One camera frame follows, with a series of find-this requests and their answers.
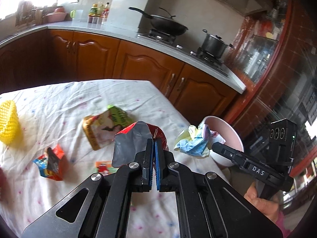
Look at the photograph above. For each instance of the yellow foam fruit net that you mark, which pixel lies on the yellow foam fruit net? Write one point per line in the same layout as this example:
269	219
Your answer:
9	121

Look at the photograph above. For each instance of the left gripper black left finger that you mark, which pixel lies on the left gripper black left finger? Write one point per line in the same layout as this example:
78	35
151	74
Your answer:
147	167

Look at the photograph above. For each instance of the green gold drink pouch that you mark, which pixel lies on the green gold drink pouch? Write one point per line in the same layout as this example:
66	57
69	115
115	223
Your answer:
101	129

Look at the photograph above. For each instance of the red silver snack wrapper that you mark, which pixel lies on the red silver snack wrapper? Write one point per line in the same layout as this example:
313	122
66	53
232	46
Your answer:
133	139

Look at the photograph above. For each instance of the condiment bottles group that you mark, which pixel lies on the condiment bottles group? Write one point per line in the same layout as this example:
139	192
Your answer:
98	14

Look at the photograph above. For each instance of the steel stock pot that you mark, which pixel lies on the steel stock pot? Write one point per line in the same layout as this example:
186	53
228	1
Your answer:
214	45

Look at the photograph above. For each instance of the black gas stove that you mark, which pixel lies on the black gas stove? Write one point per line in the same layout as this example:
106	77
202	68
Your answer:
171	41

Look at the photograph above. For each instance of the white floral tablecloth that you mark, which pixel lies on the white floral tablecloth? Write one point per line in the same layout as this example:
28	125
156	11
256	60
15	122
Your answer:
52	115

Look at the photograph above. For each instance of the small red blue wrapper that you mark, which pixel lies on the small red blue wrapper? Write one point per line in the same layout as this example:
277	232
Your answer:
50	163

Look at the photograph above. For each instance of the colourful paper wrapper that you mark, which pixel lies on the colourful paper wrapper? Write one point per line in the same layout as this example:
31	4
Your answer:
197	141

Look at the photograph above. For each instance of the grey kitchen countertop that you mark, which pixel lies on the grey kitchen countertop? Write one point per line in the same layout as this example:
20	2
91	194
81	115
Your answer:
227	77

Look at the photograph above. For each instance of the pink white trash bucket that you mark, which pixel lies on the pink white trash bucket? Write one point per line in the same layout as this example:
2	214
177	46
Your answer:
228	133

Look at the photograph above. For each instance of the glass display cabinet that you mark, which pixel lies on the glass display cabinet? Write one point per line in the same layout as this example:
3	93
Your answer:
257	46

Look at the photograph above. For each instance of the black wok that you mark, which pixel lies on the black wok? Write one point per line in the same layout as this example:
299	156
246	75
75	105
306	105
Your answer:
166	25

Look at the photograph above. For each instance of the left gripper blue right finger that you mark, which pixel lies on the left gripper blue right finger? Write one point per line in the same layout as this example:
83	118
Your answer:
159	162

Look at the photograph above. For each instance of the person right hand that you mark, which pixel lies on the person right hand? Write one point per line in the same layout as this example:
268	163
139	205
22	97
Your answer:
270	208

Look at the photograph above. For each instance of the green orange juice carton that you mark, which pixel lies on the green orange juice carton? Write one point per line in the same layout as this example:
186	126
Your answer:
105	168

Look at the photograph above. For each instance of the pink basin on counter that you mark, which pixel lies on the pink basin on counter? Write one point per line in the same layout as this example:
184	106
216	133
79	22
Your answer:
58	15

